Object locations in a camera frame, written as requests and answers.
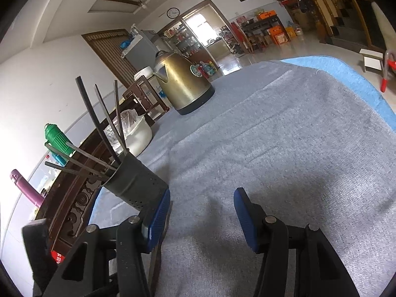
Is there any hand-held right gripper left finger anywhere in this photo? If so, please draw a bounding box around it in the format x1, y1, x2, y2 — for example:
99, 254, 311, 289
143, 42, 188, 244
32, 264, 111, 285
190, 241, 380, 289
42, 188, 171, 297

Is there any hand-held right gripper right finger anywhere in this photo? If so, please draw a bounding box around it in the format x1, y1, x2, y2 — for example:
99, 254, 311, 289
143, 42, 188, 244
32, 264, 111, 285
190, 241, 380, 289
233, 187, 361, 297

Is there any set of dark chopsticks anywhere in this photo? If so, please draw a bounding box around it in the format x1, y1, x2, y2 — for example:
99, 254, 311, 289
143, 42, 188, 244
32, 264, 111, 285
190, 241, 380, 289
44, 80, 129, 180

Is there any silver metal chopstick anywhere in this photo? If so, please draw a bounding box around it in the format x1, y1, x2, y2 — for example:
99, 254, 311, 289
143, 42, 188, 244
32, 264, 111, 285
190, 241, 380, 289
44, 142, 117, 171

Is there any wide dark chopstick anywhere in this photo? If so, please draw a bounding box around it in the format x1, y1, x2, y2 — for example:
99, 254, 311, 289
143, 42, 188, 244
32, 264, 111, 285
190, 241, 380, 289
76, 77, 124, 163

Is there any purple drink bottle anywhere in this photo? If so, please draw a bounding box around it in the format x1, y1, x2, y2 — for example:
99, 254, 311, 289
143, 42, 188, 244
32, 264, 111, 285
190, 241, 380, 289
9, 169, 44, 208

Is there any carved dark wooden chair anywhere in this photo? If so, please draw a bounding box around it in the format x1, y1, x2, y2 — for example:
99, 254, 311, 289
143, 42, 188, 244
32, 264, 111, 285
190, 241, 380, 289
32, 121, 130, 257

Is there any grey towel table cloth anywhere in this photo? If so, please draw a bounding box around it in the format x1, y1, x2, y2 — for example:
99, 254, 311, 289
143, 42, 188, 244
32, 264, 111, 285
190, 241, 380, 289
90, 60, 396, 297

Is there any white ceramic bowl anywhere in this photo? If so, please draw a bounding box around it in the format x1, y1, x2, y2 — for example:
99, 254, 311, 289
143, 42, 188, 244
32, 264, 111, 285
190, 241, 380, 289
124, 114, 153, 157

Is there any clear plastic bag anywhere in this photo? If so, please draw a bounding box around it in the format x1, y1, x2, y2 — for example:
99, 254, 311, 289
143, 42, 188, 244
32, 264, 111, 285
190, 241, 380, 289
103, 110, 146, 147

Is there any green thermos flask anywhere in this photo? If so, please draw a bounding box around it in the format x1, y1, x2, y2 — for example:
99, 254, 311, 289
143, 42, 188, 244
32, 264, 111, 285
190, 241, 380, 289
44, 123, 76, 158

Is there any slatted wooden chair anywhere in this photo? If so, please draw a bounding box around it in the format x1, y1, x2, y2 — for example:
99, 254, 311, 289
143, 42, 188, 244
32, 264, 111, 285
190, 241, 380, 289
122, 76, 170, 126

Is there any brass electric kettle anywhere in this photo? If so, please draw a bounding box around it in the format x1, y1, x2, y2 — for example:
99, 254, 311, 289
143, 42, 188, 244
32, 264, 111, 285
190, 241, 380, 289
153, 50, 215, 116

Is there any grey refrigerator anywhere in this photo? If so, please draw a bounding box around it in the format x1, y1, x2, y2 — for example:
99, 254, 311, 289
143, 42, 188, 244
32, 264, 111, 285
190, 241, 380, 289
121, 30, 164, 69

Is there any brown wooden door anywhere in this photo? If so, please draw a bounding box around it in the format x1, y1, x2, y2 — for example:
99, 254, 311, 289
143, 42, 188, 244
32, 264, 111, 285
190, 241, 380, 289
81, 29, 138, 89

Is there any blue table cover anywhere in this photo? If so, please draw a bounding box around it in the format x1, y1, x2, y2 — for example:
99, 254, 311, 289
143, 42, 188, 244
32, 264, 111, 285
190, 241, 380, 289
87, 56, 396, 226

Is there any shelf with goods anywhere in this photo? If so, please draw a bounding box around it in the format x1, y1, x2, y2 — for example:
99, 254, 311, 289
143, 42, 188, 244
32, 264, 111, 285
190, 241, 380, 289
161, 22, 205, 56

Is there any orange cardboard box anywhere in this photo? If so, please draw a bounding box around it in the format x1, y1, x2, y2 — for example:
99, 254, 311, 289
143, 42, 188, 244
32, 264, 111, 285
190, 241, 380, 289
268, 25, 291, 45

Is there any white step stool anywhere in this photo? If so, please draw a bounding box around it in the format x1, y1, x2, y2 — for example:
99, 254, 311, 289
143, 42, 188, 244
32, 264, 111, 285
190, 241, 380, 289
359, 49, 386, 73

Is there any wooden staircase railing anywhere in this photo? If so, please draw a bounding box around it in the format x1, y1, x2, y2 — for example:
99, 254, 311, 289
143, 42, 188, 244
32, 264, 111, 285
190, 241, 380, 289
305, 0, 384, 51

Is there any red grey metal frame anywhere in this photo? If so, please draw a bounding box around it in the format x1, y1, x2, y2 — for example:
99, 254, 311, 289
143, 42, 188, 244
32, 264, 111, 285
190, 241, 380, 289
380, 49, 396, 93

